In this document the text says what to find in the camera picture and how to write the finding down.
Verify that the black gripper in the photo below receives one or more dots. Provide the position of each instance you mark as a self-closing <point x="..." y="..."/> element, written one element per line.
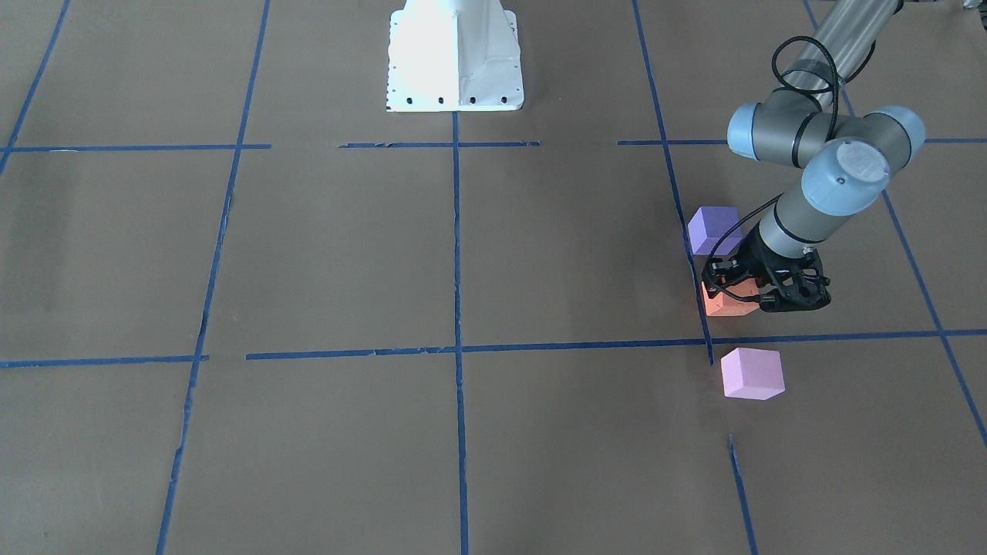
<point x="754" y="261"/>

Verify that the orange foam block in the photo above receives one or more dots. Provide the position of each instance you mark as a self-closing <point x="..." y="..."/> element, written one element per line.
<point x="722" y="305"/>

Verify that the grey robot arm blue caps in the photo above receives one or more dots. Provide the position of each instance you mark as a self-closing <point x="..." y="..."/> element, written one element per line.
<point x="846" y="162"/>

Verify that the long blue tape strip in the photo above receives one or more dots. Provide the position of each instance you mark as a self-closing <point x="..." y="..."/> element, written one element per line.
<point x="706" y="334"/>

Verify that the pink foam block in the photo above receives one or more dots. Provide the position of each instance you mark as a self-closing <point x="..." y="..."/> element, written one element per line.
<point x="750" y="373"/>

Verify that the purple foam block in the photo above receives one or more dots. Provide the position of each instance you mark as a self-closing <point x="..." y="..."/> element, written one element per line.
<point x="708" y="225"/>

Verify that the crossing blue tape strip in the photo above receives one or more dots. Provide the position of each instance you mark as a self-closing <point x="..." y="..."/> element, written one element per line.
<point x="511" y="347"/>

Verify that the diagonal blue tape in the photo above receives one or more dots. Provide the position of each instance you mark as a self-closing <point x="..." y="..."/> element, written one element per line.
<point x="965" y="18"/>

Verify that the centre vertical blue tape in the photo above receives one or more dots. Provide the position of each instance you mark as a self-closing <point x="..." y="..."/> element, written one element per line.
<point x="458" y="347"/>

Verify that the vertical blue tape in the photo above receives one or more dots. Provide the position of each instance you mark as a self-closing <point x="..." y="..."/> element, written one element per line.
<point x="458" y="347"/>
<point x="239" y="146"/>

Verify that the far blue tape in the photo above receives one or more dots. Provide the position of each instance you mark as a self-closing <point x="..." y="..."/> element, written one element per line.
<point x="29" y="31"/>

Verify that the upper horizontal blue tape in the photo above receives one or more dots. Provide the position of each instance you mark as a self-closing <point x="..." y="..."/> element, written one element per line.
<point x="346" y="145"/>

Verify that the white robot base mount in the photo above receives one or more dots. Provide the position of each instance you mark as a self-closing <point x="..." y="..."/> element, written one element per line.
<point x="454" y="56"/>

